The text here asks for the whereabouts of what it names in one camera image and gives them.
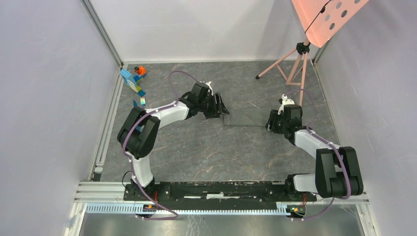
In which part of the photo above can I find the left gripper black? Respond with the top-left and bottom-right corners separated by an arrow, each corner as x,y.
198,92 -> 229,119

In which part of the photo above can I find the grey cloth napkin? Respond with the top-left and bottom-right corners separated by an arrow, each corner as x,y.
223,107 -> 271,127

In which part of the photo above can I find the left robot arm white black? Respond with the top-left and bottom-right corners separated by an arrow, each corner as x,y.
117,82 -> 230,201

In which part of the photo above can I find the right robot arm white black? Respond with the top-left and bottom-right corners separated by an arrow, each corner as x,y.
265,104 -> 364,201

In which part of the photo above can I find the pink tripod stand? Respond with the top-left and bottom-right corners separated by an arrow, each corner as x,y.
255,37 -> 311,105

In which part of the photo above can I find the blue plastic knife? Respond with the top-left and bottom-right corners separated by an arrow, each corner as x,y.
133,100 -> 141,131

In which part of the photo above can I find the orange toy figure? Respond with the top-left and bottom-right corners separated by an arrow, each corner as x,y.
134,65 -> 147,77

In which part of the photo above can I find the blue toy block stack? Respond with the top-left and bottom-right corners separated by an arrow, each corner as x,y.
119,69 -> 146,97

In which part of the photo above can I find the pink perforated board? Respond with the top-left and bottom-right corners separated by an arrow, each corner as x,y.
292,0 -> 368,48

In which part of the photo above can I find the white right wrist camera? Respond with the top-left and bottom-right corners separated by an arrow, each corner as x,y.
277,94 -> 295,115

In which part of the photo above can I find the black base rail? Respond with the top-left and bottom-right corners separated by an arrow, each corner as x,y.
123,180 -> 317,211

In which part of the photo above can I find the white slotted cable duct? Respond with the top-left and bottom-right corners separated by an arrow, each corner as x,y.
85,203 -> 305,216

